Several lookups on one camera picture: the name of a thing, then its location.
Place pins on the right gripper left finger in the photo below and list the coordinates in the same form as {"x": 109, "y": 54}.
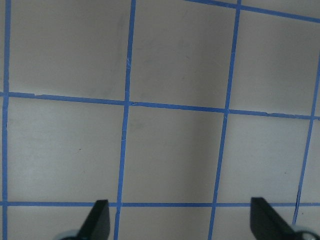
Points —
{"x": 97, "y": 224}

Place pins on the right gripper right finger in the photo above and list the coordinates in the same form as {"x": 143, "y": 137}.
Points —
{"x": 267, "y": 224}

